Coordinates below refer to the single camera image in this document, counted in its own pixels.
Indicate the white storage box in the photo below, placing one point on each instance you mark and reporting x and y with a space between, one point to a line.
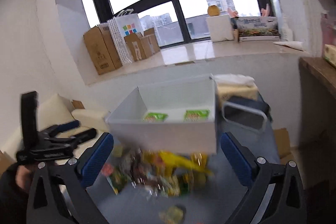
174 134

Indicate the green seaweed snack pack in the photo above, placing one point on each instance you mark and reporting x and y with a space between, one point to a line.
196 115
155 117

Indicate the wooden side shelf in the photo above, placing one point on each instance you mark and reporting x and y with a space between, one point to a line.
317 79

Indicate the blue table cloth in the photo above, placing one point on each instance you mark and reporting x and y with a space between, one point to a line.
208 200

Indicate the beige patterned tea box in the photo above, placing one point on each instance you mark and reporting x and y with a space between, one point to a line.
330 54

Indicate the yellow jelly cup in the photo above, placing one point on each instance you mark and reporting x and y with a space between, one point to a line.
173 215

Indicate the small open cardboard box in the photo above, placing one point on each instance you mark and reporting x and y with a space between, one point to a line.
142 46

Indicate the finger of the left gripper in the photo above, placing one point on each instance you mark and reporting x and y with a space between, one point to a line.
84 136
67 126

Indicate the white patterned paper bag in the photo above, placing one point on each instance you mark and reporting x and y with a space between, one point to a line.
126 22

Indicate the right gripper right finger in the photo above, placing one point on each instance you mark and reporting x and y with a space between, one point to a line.
287 202

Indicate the printed long carton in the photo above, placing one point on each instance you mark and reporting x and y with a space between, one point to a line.
258 28

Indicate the person's left hand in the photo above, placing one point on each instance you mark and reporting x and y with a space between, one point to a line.
24 176

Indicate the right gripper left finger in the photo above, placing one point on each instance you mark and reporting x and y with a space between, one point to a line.
58 193

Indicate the cream leather sofa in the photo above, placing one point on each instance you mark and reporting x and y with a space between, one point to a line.
58 110

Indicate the cardboard piece behind sofa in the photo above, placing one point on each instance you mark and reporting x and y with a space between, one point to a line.
77 104

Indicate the white foam box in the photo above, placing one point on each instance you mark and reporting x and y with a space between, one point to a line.
220 28

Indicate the tall cardboard box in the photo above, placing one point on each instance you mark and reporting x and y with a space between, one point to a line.
100 45

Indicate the dark wrapped snack pile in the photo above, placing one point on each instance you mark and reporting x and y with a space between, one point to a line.
146 168

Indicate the pink jelly cup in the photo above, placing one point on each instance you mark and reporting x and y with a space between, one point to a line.
107 169

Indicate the yellow snack bag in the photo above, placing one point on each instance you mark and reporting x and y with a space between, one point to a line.
197 162

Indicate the orange round fruit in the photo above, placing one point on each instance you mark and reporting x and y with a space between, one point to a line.
213 10

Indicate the green seaweed snack pack front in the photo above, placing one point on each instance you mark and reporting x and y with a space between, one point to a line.
155 117

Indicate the dark green snack packet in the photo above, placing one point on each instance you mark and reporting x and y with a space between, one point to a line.
117 180

